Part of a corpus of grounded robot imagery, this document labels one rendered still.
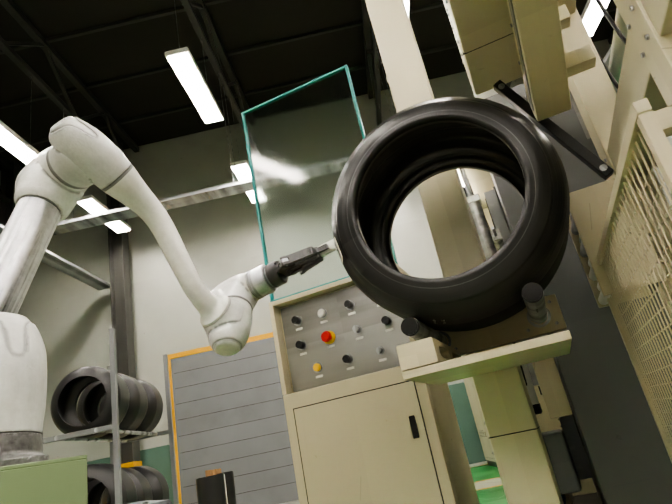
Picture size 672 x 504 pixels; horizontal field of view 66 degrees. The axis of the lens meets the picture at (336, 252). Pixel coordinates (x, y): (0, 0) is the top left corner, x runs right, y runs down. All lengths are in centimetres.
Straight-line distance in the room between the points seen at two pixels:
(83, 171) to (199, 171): 1102
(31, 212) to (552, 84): 138
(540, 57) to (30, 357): 134
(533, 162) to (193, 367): 1000
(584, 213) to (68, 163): 134
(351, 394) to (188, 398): 905
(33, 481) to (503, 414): 112
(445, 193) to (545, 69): 45
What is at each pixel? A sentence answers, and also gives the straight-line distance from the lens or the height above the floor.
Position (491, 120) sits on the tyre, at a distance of 134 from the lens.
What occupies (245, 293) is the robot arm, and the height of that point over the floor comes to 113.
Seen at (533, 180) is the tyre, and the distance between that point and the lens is 127.
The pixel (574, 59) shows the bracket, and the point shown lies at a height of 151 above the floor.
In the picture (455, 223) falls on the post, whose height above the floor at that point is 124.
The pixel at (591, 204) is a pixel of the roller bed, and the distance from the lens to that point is 157.
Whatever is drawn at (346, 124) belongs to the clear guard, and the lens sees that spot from 227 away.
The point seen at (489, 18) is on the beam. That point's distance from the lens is 155.
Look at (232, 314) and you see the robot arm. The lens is 141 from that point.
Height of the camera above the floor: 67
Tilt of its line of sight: 21 degrees up
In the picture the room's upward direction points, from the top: 12 degrees counter-clockwise
